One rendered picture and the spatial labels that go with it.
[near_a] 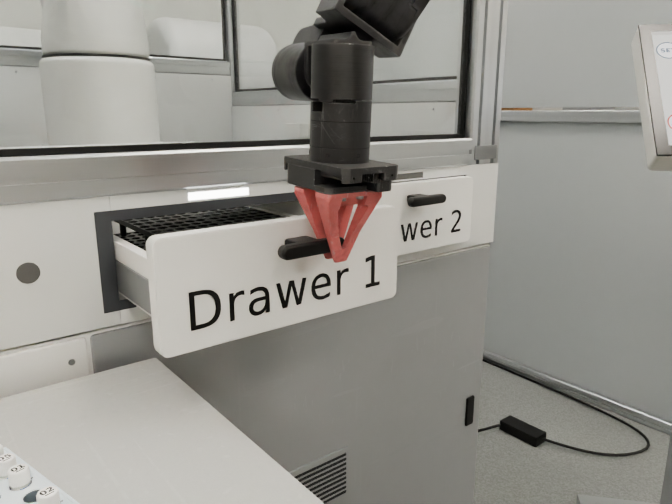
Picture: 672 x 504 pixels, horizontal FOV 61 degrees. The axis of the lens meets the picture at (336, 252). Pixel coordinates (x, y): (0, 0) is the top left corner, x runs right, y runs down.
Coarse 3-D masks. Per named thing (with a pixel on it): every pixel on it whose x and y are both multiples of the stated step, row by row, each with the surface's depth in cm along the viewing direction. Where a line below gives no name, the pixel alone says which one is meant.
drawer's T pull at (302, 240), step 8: (288, 240) 56; (296, 240) 55; (304, 240) 55; (312, 240) 55; (320, 240) 55; (280, 248) 53; (288, 248) 52; (296, 248) 53; (304, 248) 54; (312, 248) 54; (320, 248) 55; (328, 248) 55; (280, 256) 53; (288, 256) 53; (296, 256) 53; (304, 256) 54
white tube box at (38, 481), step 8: (16, 456) 40; (32, 472) 38; (0, 480) 37; (32, 480) 37; (40, 480) 37; (48, 480) 37; (0, 488) 36; (8, 488) 36; (32, 488) 36; (40, 488) 36; (0, 496) 36; (8, 496) 36; (16, 496) 36; (24, 496) 36; (32, 496) 36; (64, 496) 36
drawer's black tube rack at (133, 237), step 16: (240, 208) 80; (128, 224) 70; (144, 224) 69; (160, 224) 69; (176, 224) 69; (192, 224) 69; (208, 224) 69; (224, 224) 69; (128, 240) 74; (144, 240) 74
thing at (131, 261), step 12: (288, 216) 78; (120, 240) 63; (120, 252) 61; (132, 252) 58; (144, 252) 58; (120, 264) 61; (132, 264) 59; (144, 264) 56; (120, 276) 62; (132, 276) 59; (144, 276) 57; (120, 288) 63; (132, 288) 59; (144, 288) 56; (132, 300) 60; (144, 300) 57
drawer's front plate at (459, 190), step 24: (384, 192) 83; (408, 192) 86; (432, 192) 90; (456, 192) 93; (408, 216) 87; (432, 216) 91; (456, 216) 94; (408, 240) 88; (432, 240) 92; (456, 240) 95
